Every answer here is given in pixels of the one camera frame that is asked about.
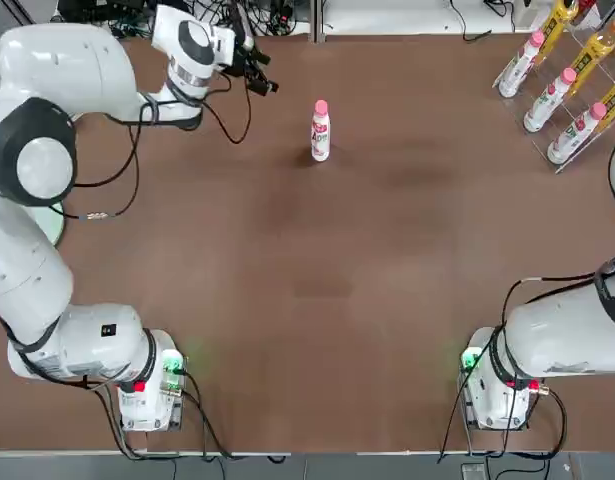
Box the black left base cable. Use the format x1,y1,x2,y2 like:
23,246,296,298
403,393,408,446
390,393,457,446
174,367,288,464

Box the black right base cable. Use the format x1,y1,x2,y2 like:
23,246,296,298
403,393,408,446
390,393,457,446
439,387,568,464

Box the black adapter cable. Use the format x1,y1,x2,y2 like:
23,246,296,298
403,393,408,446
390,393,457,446
447,0,493,43

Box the white side table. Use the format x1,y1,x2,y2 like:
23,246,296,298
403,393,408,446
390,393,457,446
322,0,556,35

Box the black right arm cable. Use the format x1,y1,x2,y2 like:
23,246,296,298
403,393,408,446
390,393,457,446
489,269,613,361

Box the black equipment box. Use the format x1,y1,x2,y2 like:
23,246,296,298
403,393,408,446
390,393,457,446
56,0,147,26

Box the pale green plate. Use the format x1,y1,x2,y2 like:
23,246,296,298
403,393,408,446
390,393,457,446
24,199,67,248

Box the white bottle with pink cap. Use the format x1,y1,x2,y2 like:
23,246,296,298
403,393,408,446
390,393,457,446
546,101,609,166
523,67,579,134
497,30,546,98

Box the clear acrylic bottle shelf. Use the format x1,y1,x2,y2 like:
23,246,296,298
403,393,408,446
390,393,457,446
491,0,615,175

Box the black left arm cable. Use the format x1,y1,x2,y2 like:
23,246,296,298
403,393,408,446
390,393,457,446
61,74,253,224

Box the white drink bottle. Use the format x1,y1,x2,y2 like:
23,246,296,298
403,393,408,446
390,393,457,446
310,110,334,163

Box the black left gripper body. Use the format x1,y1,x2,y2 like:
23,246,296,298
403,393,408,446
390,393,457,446
220,48,261,77

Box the yellow drink bottle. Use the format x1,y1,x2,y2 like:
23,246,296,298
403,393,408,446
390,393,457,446
534,0,579,65
565,32,615,97
594,72,615,135

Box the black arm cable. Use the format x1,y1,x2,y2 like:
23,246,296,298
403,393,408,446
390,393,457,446
489,269,613,361
61,74,253,224

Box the black base cable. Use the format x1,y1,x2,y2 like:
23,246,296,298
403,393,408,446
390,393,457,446
439,387,568,464
174,367,288,464

